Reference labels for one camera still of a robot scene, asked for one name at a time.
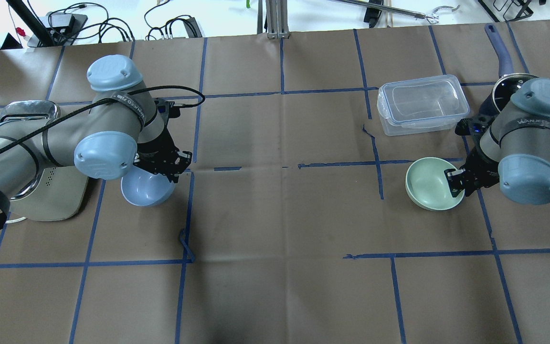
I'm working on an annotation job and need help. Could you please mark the green bowl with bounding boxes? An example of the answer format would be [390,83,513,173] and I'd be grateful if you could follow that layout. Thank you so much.
[404,157,464,211]

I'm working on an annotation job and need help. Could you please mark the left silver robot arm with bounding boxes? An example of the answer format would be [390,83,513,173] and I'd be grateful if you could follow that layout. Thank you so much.
[0,54,193,230]

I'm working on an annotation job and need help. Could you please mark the black power adapter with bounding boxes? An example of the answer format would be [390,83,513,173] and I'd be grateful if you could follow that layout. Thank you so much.
[38,13,88,36]

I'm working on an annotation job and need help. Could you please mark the cream two-slot toaster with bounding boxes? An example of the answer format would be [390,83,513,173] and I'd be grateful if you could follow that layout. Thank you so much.
[0,100,89,224]

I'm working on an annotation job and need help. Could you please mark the metal reacher grabber tool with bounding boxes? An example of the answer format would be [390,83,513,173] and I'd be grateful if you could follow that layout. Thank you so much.
[335,0,461,24]

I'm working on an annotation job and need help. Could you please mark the black wire rack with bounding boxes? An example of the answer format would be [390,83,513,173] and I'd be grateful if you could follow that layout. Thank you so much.
[477,0,548,22]

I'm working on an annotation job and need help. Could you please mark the black tripod leg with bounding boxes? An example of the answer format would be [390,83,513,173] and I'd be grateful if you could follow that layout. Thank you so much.
[6,0,57,47]

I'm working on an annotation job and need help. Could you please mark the blue bowl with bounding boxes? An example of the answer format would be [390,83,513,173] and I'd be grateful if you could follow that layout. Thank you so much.
[120,166,176,207]

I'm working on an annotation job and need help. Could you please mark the blue pot with glass lid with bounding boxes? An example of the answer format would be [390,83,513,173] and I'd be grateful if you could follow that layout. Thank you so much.
[478,24,550,119]

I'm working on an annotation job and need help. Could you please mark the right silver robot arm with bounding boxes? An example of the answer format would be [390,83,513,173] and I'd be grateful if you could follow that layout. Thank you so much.
[444,78,550,205]

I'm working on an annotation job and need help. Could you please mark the clear plastic food container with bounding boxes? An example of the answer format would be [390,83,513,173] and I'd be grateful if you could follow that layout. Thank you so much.
[376,74,471,137]

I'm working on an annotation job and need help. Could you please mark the black cable bundle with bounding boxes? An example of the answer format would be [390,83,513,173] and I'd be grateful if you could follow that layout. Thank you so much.
[46,0,204,43]

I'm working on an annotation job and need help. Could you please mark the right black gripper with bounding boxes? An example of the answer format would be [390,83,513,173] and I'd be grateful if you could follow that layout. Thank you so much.
[444,147,499,198]

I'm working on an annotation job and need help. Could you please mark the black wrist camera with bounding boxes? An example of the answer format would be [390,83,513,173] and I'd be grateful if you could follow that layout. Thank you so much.
[154,98,181,121]

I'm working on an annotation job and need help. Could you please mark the aluminium frame post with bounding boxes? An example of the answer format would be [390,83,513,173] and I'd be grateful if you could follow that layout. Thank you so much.
[257,0,290,39]

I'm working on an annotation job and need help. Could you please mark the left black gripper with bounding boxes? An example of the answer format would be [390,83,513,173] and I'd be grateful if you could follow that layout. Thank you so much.
[133,129,193,183]

